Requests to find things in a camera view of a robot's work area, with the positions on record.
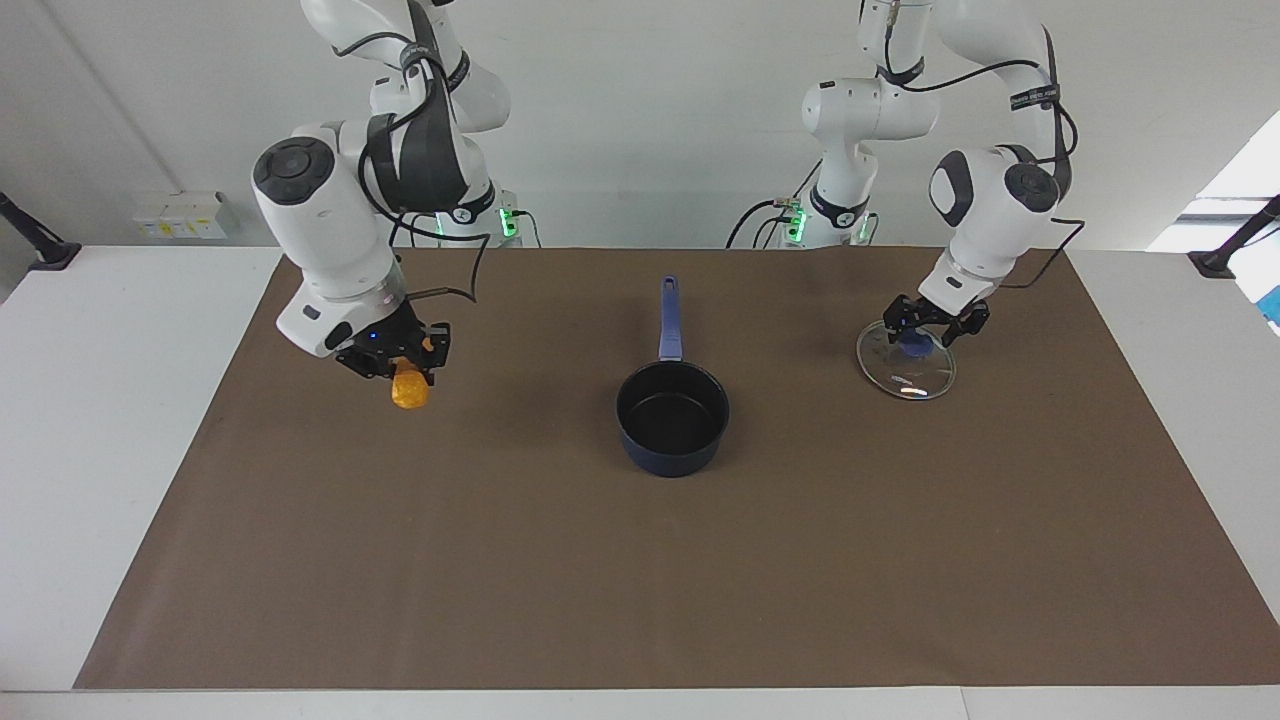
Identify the yellow corn cob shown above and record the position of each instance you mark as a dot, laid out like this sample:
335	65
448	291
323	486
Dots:
409	392

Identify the black clamp stand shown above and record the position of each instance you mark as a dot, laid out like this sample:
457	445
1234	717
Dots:
50	252
1225	258

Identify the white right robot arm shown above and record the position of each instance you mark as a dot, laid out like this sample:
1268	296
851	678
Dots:
320	230

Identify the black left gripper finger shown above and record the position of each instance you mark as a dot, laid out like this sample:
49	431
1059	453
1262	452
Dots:
896	318
962	330

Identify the glass lid with blue knob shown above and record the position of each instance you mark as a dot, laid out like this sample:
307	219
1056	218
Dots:
905	375

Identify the brown table mat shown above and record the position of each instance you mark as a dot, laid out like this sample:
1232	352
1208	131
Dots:
640	580

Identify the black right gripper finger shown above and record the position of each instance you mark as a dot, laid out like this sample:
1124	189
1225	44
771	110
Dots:
365	364
436	345

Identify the light blue object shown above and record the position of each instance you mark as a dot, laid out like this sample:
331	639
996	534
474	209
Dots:
1273	310

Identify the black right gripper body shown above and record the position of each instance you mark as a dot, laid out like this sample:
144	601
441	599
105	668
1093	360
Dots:
395	335

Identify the bright window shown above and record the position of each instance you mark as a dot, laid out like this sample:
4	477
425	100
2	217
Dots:
1240	175

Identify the white wall socket box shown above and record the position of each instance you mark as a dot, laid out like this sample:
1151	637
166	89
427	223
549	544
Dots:
180	218

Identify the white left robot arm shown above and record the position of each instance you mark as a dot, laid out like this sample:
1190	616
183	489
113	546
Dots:
985	210

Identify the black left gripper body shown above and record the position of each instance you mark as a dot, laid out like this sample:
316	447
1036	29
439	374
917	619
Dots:
945	315

